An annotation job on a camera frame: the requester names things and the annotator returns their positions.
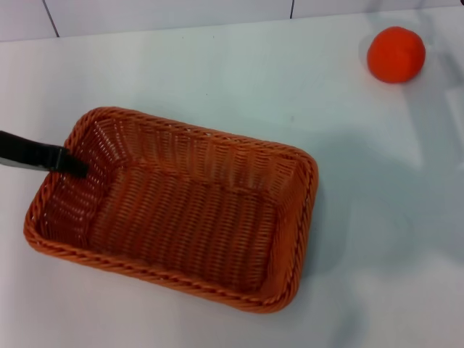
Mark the orange woven rectangular basket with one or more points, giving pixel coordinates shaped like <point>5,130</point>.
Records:
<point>188,217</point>

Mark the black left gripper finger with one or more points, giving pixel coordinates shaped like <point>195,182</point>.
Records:
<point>32,154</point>

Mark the orange round ball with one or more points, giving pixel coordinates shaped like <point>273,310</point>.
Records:
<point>396,54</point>

